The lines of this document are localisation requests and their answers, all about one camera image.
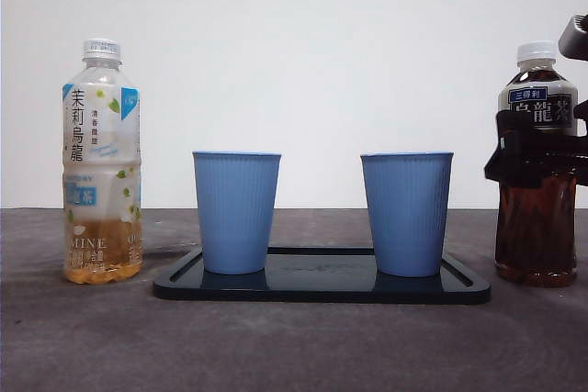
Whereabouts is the dark oolong tea bottle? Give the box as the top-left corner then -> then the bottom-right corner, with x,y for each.
493,40 -> 580,287

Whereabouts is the jasmine tea bottle white label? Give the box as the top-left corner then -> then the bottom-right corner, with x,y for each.
61,38 -> 144,286

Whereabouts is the blue ribbed plastic cup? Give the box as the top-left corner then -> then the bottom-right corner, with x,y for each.
191,151 -> 283,275
360,151 -> 455,278

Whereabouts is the dark blue rectangular tray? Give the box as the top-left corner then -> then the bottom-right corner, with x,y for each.
153,246 -> 492,305

